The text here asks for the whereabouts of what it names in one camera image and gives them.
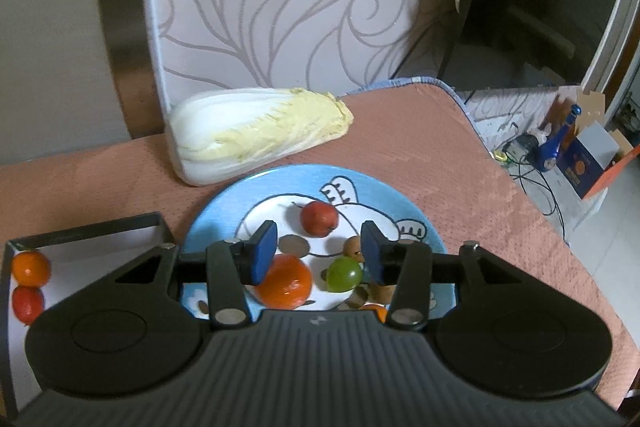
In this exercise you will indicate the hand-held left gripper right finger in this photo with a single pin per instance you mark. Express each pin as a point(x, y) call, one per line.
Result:
point(372, 257)

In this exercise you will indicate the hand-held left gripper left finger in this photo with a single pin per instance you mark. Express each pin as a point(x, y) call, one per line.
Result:
point(264, 253)

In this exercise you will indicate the small tan longan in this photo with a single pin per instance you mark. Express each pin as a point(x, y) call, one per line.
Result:
point(352, 247)

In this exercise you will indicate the round green tomato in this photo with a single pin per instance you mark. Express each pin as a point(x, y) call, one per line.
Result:
point(344, 274)

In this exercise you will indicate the orange cherry tomato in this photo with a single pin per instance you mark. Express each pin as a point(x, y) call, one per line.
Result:
point(376, 311)

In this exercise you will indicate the blue cartoon plate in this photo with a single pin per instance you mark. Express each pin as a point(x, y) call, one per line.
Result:
point(235, 207)

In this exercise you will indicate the black cardboard box white inside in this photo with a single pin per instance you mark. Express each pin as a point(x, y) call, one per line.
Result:
point(100, 238)

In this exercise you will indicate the round orange fruit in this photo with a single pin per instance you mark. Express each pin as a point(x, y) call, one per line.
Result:
point(285, 282)

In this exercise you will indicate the small red fruit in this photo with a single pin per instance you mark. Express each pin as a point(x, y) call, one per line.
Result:
point(319, 218)

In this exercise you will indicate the napa cabbage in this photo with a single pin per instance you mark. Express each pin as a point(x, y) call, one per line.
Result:
point(240, 132)

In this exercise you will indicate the blue bottle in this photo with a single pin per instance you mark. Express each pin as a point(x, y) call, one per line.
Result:
point(552, 149)

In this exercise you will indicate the orange and blue box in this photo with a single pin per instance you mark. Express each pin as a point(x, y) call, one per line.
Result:
point(582, 167)

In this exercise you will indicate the orange mandarin with stem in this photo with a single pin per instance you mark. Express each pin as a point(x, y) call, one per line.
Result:
point(31, 268)

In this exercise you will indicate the large red fruit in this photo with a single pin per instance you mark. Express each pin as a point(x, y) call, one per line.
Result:
point(27, 304)

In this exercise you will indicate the brown cardboard box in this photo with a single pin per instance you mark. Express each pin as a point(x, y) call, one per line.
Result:
point(582, 104)

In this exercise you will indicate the white door frame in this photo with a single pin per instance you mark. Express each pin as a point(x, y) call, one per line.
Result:
point(612, 42)

